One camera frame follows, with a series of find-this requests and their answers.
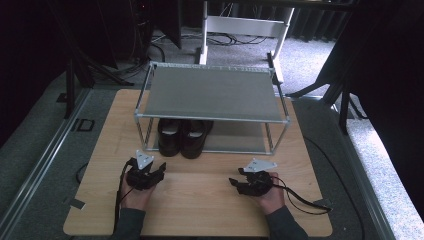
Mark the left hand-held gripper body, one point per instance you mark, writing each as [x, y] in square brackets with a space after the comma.
[141, 176]

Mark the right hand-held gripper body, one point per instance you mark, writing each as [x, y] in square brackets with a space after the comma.
[258, 181]

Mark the black leather shoe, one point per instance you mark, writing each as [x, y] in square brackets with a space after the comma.
[195, 138]
[169, 138]

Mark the grey metal shoe rack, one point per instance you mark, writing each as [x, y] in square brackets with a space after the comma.
[213, 93]

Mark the person's left hand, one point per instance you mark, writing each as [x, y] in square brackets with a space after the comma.
[138, 198]

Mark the person's right hand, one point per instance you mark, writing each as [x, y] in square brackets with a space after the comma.
[274, 198]

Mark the black metal stand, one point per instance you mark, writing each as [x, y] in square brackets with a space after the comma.
[343, 100]
[71, 86]

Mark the dark curtain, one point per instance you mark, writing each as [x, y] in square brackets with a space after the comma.
[313, 23]

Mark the black floor bracket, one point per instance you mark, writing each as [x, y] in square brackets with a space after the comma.
[83, 125]

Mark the metal floor rail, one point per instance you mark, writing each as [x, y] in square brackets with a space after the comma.
[40, 160]
[363, 173]

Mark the white desk frame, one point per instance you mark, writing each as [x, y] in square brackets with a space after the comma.
[246, 26]

